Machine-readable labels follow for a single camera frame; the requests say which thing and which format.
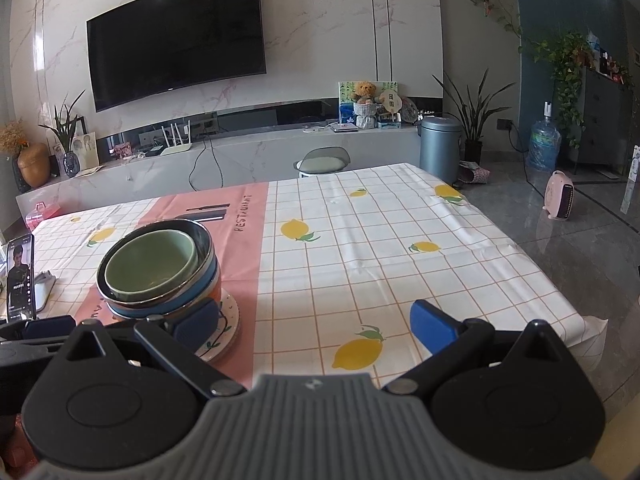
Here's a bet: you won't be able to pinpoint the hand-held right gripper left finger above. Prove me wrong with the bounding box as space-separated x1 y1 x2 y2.
50 300 249 399

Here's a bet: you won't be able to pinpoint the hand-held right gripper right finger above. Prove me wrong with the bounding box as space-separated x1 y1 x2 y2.
382 300 571 395

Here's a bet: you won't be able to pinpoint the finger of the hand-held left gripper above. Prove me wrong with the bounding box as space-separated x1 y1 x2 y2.
24 315 76 340

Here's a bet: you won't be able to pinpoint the white vine-patterned plate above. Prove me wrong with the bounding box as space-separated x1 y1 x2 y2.
197 290 241 363

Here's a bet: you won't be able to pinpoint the orange steel-lined bowl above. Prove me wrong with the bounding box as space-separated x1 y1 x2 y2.
190 272 223 311

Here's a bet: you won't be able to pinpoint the green ceramic bowl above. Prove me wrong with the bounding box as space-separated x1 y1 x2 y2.
104 229 197 301

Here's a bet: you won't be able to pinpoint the blue steel-lined bowl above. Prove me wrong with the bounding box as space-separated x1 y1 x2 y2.
96 219 222 320

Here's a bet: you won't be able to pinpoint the white phone stand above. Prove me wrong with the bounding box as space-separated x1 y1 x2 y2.
30 270 57 316

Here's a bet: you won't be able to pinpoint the black smartphone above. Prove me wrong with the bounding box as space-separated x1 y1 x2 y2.
5 234 37 322

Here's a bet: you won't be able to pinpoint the pink placemat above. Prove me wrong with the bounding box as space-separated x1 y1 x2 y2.
82 181 271 392

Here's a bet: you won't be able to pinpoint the orange fuzzy cloth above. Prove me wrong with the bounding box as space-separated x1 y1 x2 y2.
0 400 41 480

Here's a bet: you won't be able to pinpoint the pink storage box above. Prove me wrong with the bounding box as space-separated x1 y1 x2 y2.
25 201 60 231

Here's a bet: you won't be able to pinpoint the patterned cloth bag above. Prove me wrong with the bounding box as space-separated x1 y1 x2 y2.
459 160 493 185

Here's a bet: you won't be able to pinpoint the brown round vase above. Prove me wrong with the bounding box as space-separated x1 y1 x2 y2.
17 142 52 188

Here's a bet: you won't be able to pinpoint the blue vase with plant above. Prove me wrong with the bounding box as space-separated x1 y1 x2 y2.
39 90 87 178

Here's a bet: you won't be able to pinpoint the grey trash can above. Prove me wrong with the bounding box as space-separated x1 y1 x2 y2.
417 116 463 183

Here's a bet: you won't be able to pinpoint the white router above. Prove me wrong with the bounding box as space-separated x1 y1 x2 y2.
161 121 193 156

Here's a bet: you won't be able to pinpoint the portrait drawing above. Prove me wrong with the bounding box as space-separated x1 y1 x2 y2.
72 131 99 170

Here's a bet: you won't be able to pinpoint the pink space heater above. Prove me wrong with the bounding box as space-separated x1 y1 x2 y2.
542 170 576 222

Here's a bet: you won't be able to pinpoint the white marble television console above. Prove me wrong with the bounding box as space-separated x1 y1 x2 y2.
15 122 423 221

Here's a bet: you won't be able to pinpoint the grey stool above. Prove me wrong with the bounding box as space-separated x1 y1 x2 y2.
294 146 351 179

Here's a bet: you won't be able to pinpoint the dried flowers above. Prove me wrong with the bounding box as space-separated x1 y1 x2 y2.
0 120 28 156

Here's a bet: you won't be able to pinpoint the tall leaf potted plant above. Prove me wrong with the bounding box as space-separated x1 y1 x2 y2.
432 67 516 166

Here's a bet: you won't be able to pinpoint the blue water bottle with pump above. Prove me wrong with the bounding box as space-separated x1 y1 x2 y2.
526 101 562 171

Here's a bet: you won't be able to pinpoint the blue and green painting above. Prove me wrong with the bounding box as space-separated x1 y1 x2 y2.
337 80 399 128

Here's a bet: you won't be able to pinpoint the brown teddy bear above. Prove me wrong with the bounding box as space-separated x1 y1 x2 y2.
350 81 380 131

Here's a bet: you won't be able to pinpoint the white carton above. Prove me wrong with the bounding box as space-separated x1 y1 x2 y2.
620 145 640 216

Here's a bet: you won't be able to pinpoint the grey cabinet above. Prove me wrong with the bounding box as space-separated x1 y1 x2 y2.
575 67 636 166

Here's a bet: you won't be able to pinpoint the black flat television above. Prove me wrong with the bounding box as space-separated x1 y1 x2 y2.
86 0 266 113

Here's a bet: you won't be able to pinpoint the trailing potted plant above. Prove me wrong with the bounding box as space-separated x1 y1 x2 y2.
532 32 593 148

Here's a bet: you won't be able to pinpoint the black power cable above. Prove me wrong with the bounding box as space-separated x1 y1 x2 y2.
510 125 551 196

